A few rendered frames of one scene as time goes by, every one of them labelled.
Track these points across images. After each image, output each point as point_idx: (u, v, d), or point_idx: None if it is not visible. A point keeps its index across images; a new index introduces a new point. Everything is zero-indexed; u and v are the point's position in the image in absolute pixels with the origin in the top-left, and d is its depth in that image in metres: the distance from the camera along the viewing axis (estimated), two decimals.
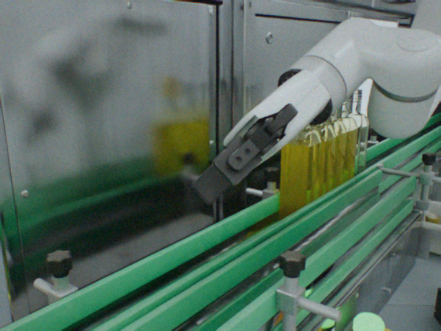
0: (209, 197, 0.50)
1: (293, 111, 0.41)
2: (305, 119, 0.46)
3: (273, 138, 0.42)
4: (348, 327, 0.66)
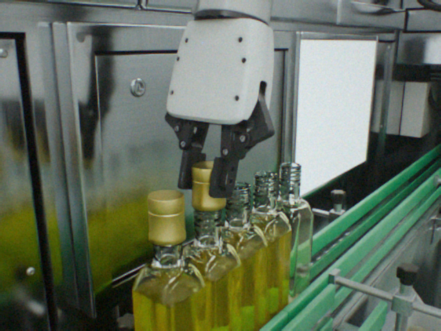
0: None
1: (271, 135, 0.41)
2: (272, 83, 0.43)
3: (251, 148, 0.43)
4: None
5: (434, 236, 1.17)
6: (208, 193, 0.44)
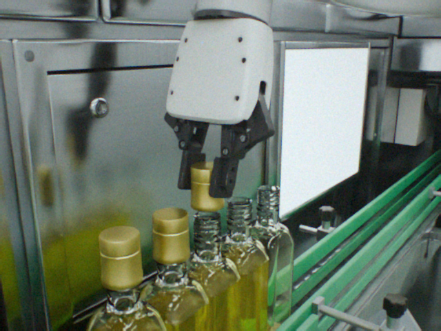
0: None
1: (271, 134, 0.41)
2: (271, 83, 0.43)
3: (251, 148, 0.43)
4: None
5: (428, 250, 1.13)
6: (169, 245, 0.40)
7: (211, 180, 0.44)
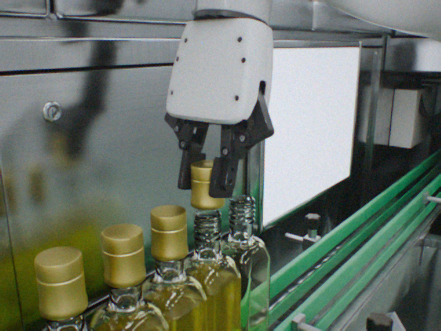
0: None
1: (271, 134, 0.41)
2: (271, 83, 0.43)
3: (251, 148, 0.43)
4: None
5: (422, 258, 1.08)
6: (120, 267, 0.36)
7: (171, 228, 0.40)
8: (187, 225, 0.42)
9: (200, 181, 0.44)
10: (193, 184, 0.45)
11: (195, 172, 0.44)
